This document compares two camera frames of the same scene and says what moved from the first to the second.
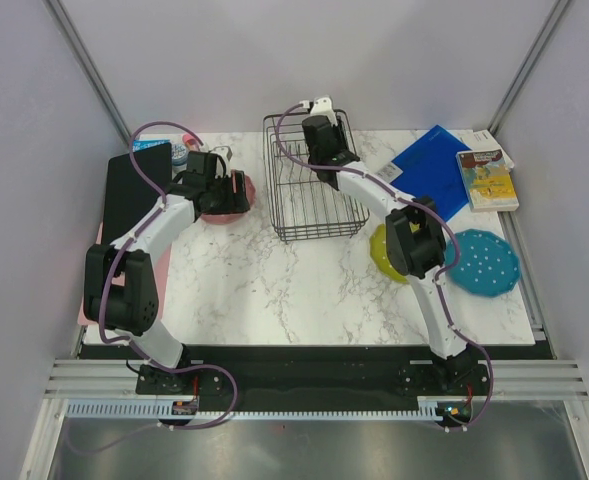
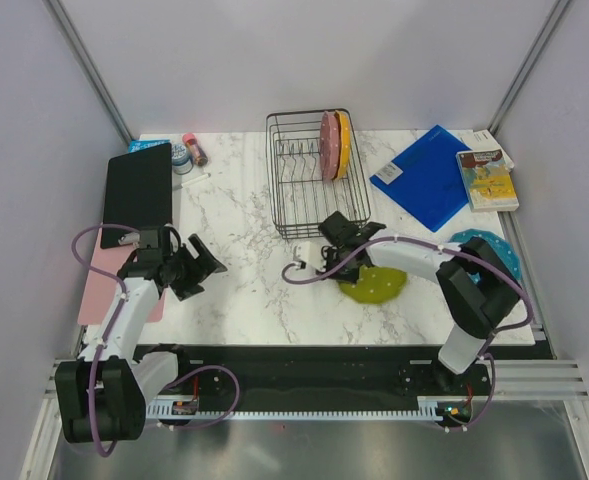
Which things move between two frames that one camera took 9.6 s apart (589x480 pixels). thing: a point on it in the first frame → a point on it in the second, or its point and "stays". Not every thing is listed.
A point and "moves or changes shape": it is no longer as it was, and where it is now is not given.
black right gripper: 340,133 → 327,253
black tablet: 127,195 stays
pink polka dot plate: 232,217 moves or changes shape
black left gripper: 236,201 → 190,286
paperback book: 487,180 stays
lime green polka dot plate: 378,251 moves or changes shape
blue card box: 143,144 stays
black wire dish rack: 305,205 stays
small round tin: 179,154 stays
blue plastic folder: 431,169 stays
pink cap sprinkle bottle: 190,142 stays
